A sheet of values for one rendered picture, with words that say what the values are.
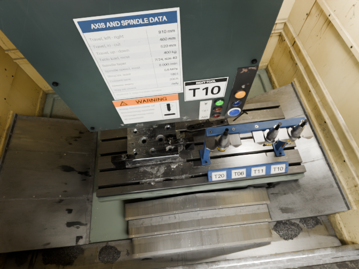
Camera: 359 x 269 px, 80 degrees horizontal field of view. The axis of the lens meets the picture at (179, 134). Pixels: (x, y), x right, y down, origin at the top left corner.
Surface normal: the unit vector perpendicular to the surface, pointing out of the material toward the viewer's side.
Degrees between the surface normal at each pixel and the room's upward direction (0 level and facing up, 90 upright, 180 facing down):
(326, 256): 0
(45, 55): 90
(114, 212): 0
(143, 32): 90
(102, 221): 0
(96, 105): 90
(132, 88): 90
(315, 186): 25
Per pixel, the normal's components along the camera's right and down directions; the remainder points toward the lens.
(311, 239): -0.07, -0.70
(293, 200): -0.44, -0.37
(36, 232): 0.37, -0.47
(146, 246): -0.18, -0.43
